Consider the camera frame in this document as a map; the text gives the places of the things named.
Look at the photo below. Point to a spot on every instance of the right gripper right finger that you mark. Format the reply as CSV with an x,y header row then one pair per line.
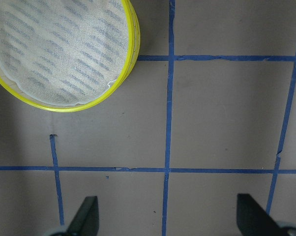
x,y
252,220

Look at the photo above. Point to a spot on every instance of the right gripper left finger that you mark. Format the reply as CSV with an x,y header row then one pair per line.
x,y
84,223

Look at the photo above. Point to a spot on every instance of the yellow steamer layer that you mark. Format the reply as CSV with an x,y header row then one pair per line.
x,y
123,73
134,34

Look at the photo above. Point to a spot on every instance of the white steamer cloth liner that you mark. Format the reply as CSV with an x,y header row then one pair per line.
x,y
59,49

